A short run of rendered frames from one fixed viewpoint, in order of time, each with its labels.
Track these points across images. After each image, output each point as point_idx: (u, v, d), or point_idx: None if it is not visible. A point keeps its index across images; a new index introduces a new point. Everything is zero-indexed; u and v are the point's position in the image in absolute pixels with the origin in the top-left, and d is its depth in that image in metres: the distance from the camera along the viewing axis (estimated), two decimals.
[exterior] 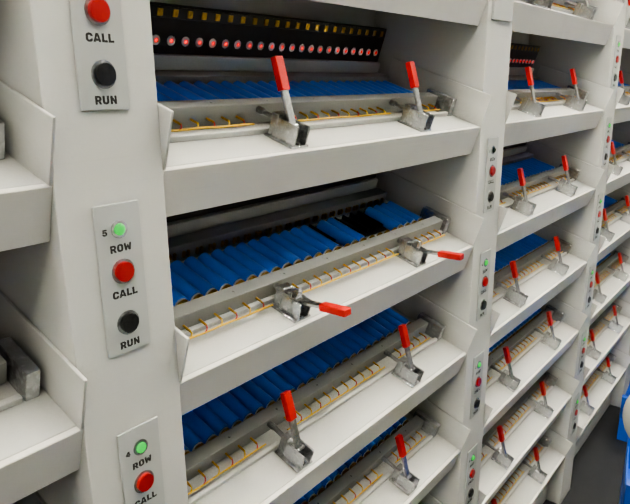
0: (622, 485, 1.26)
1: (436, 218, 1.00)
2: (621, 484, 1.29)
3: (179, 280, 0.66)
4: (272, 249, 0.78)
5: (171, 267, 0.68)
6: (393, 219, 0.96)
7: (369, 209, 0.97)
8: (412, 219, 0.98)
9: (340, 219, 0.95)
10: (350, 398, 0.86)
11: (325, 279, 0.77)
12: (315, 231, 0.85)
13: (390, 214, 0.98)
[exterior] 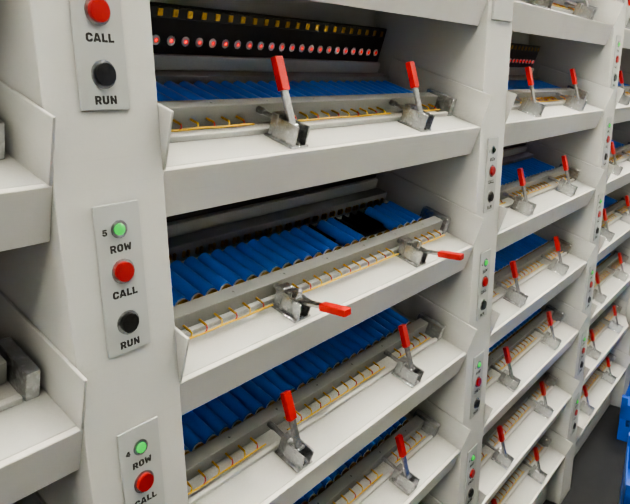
0: (622, 485, 1.26)
1: (436, 218, 1.00)
2: (621, 484, 1.29)
3: (179, 280, 0.66)
4: (272, 249, 0.78)
5: (171, 267, 0.68)
6: (393, 219, 0.96)
7: (369, 209, 0.97)
8: (412, 219, 0.98)
9: (340, 219, 0.95)
10: (350, 398, 0.86)
11: (325, 279, 0.77)
12: (315, 231, 0.85)
13: (390, 214, 0.98)
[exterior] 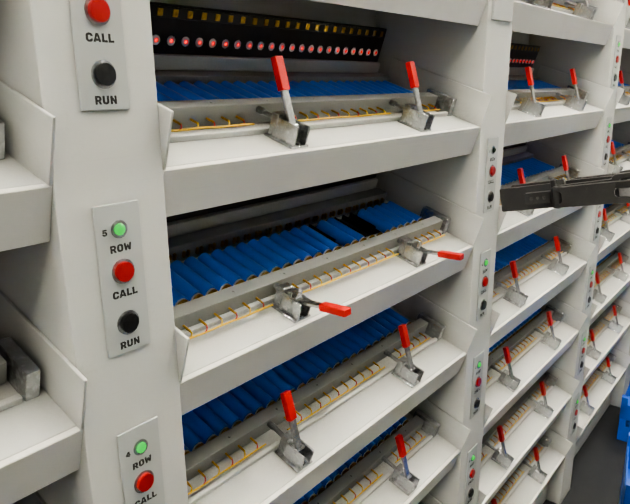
0: (622, 485, 1.26)
1: (436, 218, 1.00)
2: (621, 484, 1.29)
3: (179, 280, 0.66)
4: (272, 249, 0.78)
5: (171, 267, 0.68)
6: (393, 219, 0.96)
7: (369, 209, 0.97)
8: (412, 219, 0.98)
9: (340, 219, 0.95)
10: (350, 398, 0.86)
11: (325, 279, 0.77)
12: (315, 231, 0.85)
13: (390, 214, 0.98)
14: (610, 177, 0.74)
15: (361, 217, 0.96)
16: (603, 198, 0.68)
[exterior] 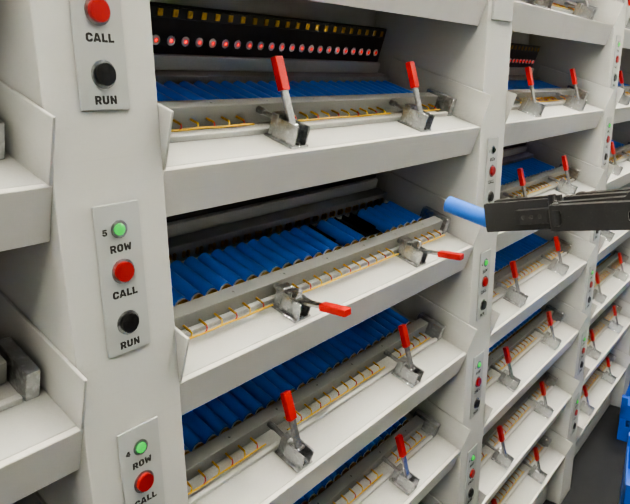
0: (622, 485, 1.26)
1: (436, 218, 1.00)
2: (621, 484, 1.29)
3: (179, 280, 0.66)
4: (272, 249, 0.78)
5: (171, 267, 0.68)
6: (393, 219, 0.96)
7: (369, 209, 0.97)
8: (412, 219, 0.98)
9: (340, 219, 0.95)
10: (350, 398, 0.86)
11: (325, 279, 0.77)
12: (315, 231, 0.85)
13: (390, 214, 0.98)
14: (623, 194, 0.57)
15: (361, 217, 0.96)
16: (614, 222, 0.52)
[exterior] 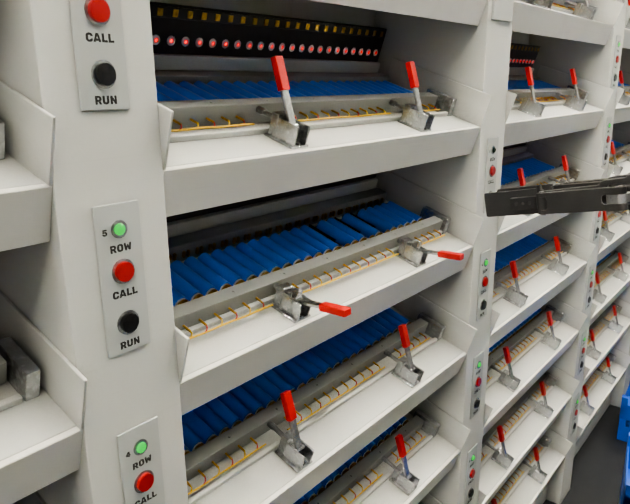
0: (622, 485, 1.26)
1: (436, 218, 1.00)
2: (621, 484, 1.29)
3: (179, 280, 0.66)
4: (272, 249, 0.78)
5: (171, 267, 0.68)
6: (393, 219, 0.96)
7: (369, 209, 0.97)
8: (412, 219, 0.98)
9: (340, 219, 0.95)
10: (350, 398, 0.86)
11: (325, 279, 0.77)
12: (315, 231, 0.85)
13: (390, 214, 0.98)
14: (599, 183, 0.70)
15: (361, 217, 0.96)
16: (590, 205, 0.65)
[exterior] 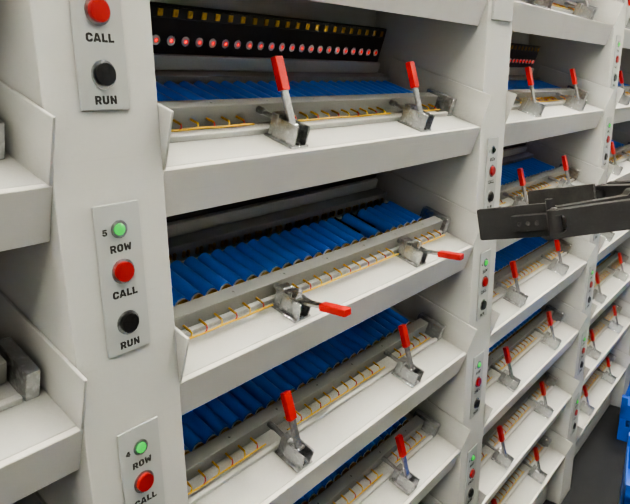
0: (622, 485, 1.26)
1: (436, 218, 1.00)
2: (621, 484, 1.29)
3: (179, 280, 0.66)
4: (272, 249, 0.78)
5: (171, 267, 0.68)
6: (393, 219, 0.96)
7: (369, 209, 0.97)
8: (412, 219, 0.98)
9: (340, 219, 0.95)
10: (350, 398, 0.86)
11: (325, 279, 0.77)
12: (315, 231, 0.85)
13: (390, 214, 0.98)
14: None
15: (361, 217, 0.96)
16: (628, 221, 0.49)
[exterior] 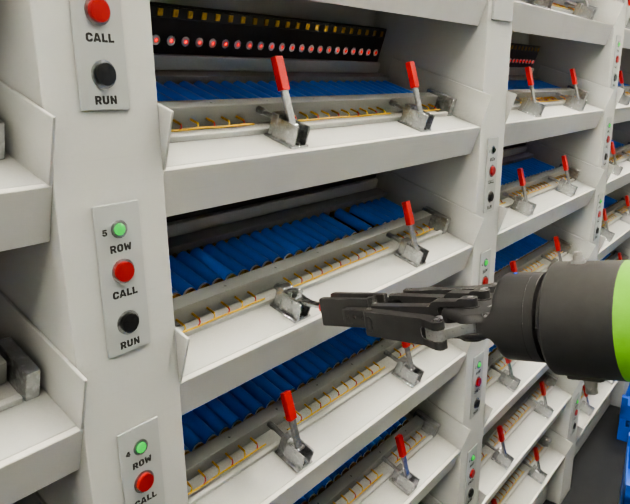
0: (622, 485, 1.26)
1: (425, 212, 1.01)
2: (621, 484, 1.29)
3: (172, 275, 0.66)
4: (263, 244, 0.79)
5: None
6: (385, 215, 0.96)
7: (361, 205, 0.98)
8: (404, 215, 0.99)
9: (340, 219, 0.95)
10: (350, 398, 0.86)
11: (325, 279, 0.77)
12: (307, 226, 0.86)
13: (382, 210, 0.98)
14: (435, 298, 0.58)
15: (353, 213, 0.97)
16: (411, 336, 0.53)
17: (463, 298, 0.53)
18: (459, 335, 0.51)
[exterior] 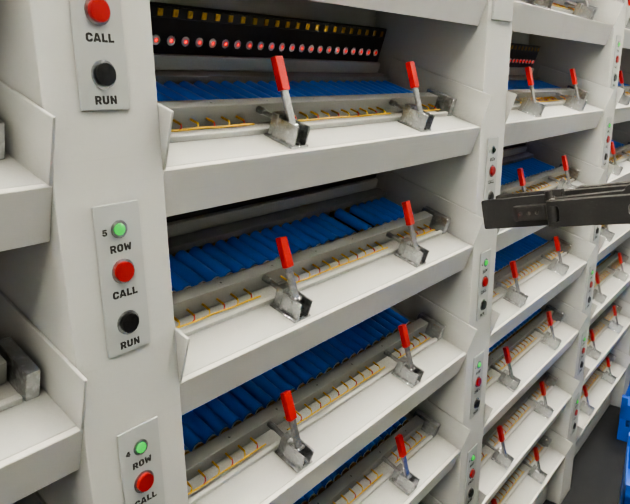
0: (622, 485, 1.26)
1: (426, 213, 1.01)
2: (621, 484, 1.29)
3: (170, 273, 0.66)
4: (263, 243, 0.79)
5: None
6: (385, 215, 0.96)
7: (361, 205, 0.98)
8: (404, 215, 0.99)
9: (340, 219, 0.95)
10: (350, 398, 0.86)
11: (325, 279, 0.77)
12: (307, 226, 0.86)
13: (382, 210, 0.98)
14: (622, 187, 0.57)
15: (353, 213, 0.97)
16: (614, 216, 0.52)
17: None
18: None
